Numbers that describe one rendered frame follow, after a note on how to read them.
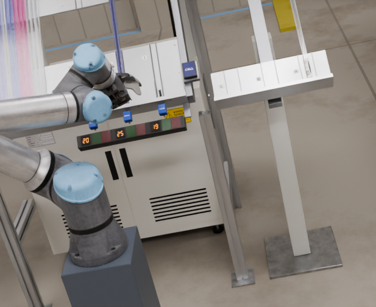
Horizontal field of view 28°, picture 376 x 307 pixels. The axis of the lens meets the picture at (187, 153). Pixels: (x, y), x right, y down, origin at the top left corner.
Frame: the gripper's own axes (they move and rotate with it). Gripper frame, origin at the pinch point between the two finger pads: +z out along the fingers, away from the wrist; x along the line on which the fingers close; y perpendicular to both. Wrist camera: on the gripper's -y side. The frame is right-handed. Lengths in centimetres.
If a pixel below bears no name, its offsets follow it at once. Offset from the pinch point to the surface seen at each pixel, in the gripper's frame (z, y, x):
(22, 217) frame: 49, 1, -53
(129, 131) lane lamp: 11.5, 7.1, -2.7
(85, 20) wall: 304, -208, -15
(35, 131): 12.6, -9.0, -28.9
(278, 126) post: 31, 23, 39
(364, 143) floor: 123, 21, 78
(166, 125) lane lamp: 11.6, 11.1, 8.0
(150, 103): 9.1, 3.2, 7.3
